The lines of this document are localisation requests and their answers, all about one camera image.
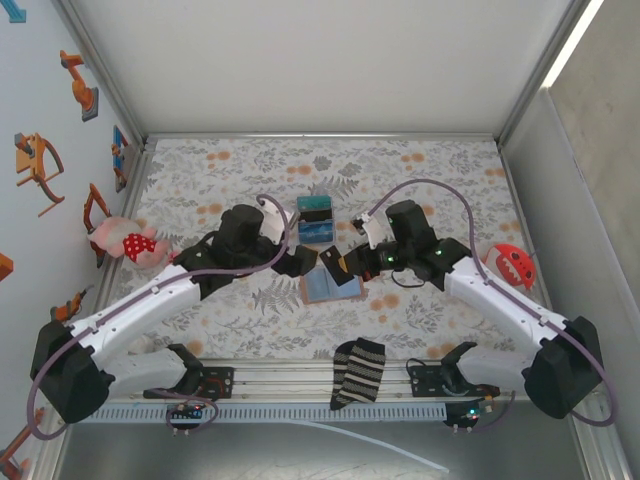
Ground aluminium frame post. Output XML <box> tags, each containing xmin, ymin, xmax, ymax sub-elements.
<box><xmin>54</xmin><ymin>0</ymin><xmax>149</xmax><ymax>146</ymax></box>
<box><xmin>497</xmin><ymin>0</ymin><xmax>594</xmax><ymax>146</ymax></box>

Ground black VIP card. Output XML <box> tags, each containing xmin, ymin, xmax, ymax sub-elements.
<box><xmin>319</xmin><ymin>244</ymin><xmax>352</xmax><ymax>289</ymax></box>

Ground white slotted cable duct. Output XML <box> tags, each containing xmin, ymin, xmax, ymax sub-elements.
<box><xmin>94</xmin><ymin>403</ymin><xmax>448</xmax><ymax>424</ymax></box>

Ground pink plush toy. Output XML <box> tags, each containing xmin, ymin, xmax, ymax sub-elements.
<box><xmin>88</xmin><ymin>215</ymin><xmax>189</xmax><ymax>274</ymax></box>

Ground blue cards in box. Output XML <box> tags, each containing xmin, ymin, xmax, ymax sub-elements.
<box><xmin>298</xmin><ymin>221</ymin><xmax>335</xmax><ymax>245</ymax></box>

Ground white light strip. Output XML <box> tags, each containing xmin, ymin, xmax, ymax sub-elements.
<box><xmin>539</xmin><ymin>0</ymin><xmax>609</xmax><ymax>91</ymax></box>

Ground orange grey claw sticker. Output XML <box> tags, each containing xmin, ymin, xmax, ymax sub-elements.
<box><xmin>13</xmin><ymin>132</ymin><xmax>66</xmax><ymax>219</ymax></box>

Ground blue wall sticker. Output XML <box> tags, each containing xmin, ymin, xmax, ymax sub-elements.
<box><xmin>4</xmin><ymin>0</ymin><xmax>29</xmax><ymax>25</ymax></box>

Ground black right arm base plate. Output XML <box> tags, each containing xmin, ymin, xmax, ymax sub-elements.
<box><xmin>409</xmin><ymin>362</ymin><xmax>501</xmax><ymax>399</ymax></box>

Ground round black circuit board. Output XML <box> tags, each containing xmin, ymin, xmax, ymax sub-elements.
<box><xmin>443</xmin><ymin>399</ymin><xmax>496</xmax><ymax>430</ymax></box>

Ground wide aluminium extrusion rail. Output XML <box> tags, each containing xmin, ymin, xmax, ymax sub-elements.
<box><xmin>112</xmin><ymin>357</ymin><xmax>596</xmax><ymax>405</ymax></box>

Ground tan leather card holder wallet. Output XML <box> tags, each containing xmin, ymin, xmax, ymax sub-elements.
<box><xmin>298</xmin><ymin>267</ymin><xmax>366</xmax><ymax>306</ymax></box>

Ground black beige striped sock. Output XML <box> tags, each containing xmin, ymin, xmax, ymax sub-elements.
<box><xmin>329</xmin><ymin>337</ymin><xmax>387</xmax><ymax>412</ymax></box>

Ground aluminium frame bar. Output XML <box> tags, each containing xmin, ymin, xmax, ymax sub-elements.
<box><xmin>142</xmin><ymin>131</ymin><xmax>501</xmax><ymax>146</ymax></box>
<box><xmin>497</xmin><ymin>142</ymin><xmax>566</xmax><ymax>359</ymax></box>
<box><xmin>92</xmin><ymin>142</ymin><xmax>156</xmax><ymax>321</ymax></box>

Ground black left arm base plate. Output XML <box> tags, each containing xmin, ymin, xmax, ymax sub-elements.
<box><xmin>143</xmin><ymin>366</ymin><xmax>236</xmax><ymax>400</ymax></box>

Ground red monster plush toy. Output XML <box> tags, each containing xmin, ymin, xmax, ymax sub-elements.
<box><xmin>482</xmin><ymin>243</ymin><xmax>537</xmax><ymax>291</ymax></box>

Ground small circuit board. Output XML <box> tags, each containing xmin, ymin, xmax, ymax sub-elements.
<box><xmin>166</xmin><ymin>403</ymin><xmax>205</xmax><ymax>426</ymax></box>

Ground floral printed table mat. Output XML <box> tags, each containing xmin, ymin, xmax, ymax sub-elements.
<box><xmin>102</xmin><ymin>137</ymin><xmax>565</xmax><ymax>361</ymax></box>

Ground blue orange machine sticker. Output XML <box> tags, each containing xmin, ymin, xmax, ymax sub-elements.
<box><xmin>110</xmin><ymin>124</ymin><xmax>130</xmax><ymax>194</ymax></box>

